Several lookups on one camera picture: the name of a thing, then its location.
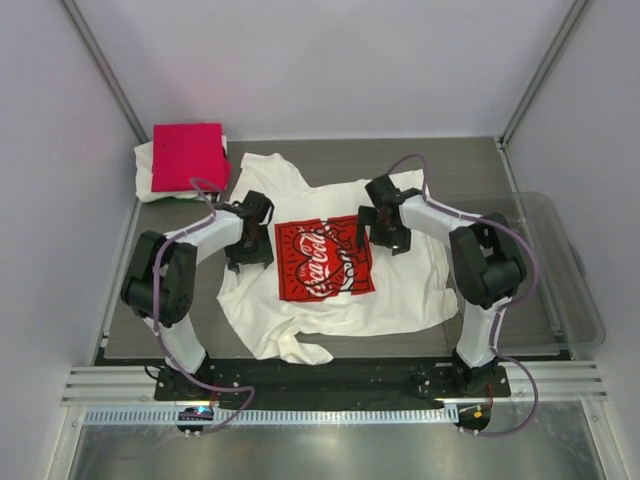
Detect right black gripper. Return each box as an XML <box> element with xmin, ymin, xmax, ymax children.
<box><xmin>356</xmin><ymin>204</ymin><xmax>412</xmax><ymax>255</ymax></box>

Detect white Coca-Cola t-shirt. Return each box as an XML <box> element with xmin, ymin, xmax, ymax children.
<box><xmin>217</xmin><ymin>153</ymin><xmax>458</xmax><ymax>365</ymax></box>

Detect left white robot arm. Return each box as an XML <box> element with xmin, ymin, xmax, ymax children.
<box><xmin>120</xmin><ymin>190</ymin><xmax>274</xmax><ymax>399</ymax></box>

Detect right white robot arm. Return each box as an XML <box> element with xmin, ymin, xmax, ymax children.
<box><xmin>356</xmin><ymin>175</ymin><xmax>527</xmax><ymax>396</ymax></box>

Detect folded green t-shirt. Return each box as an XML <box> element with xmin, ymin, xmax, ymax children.
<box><xmin>147</xmin><ymin>192</ymin><xmax>200</xmax><ymax>203</ymax></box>

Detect folded pink t-shirt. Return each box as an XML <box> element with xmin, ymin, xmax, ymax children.
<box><xmin>151</xmin><ymin>123</ymin><xmax>231</xmax><ymax>193</ymax></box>

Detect folded white t-shirt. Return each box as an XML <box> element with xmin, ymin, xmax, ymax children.
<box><xmin>134</xmin><ymin>135</ymin><xmax>231</xmax><ymax>203</ymax></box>

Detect clear plastic bin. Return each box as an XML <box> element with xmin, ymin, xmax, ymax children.
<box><xmin>449</xmin><ymin>192</ymin><xmax>609</xmax><ymax>346</ymax></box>

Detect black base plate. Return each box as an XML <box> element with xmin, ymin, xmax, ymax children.
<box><xmin>154</xmin><ymin>357</ymin><xmax>511</xmax><ymax>409</ymax></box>

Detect white slotted cable duct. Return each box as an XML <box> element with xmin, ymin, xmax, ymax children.
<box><xmin>84</xmin><ymin>405</ymin><xmax>459</xmax><ymax>427</ymax></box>

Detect aluminium front rail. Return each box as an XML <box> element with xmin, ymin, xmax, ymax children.
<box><xmin>61</xmin><ymin>360</ymin><xmax>608</xmax><ymax>406</ymax></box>

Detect left aluminium frame post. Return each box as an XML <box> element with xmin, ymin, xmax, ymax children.
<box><xmin>58</xmin><ymin>0</ymin><xmax>149</xmax><ymax>143</ymax></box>

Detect aluminium frame post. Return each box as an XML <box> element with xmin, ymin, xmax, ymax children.
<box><xmin>58</xmin><ymin>0</ymin><xmax>149</xmax><ymax>143</ymax></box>
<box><xmin>497</xmin><ymin>0</ymin><xmax>596</xmax><ymax>146</ymax></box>

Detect right aluminium frame post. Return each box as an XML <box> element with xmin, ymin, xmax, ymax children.
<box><xmin>497</xmin><ymin>0</ymin><xmax>596</xmax><ymax>146</ymax></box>

